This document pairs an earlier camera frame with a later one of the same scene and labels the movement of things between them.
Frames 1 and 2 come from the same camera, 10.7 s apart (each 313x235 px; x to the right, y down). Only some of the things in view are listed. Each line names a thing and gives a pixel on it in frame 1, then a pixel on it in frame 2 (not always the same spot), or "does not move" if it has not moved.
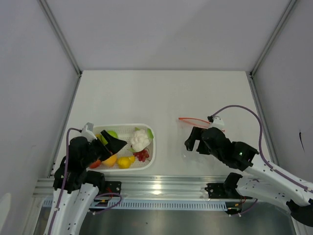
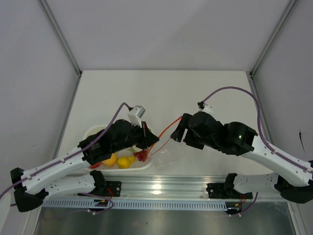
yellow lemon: (124, 162) does not move
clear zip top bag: (192, 159) -> (168, 155)
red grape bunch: (142, 155) does not move
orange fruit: (110, 162) does not move
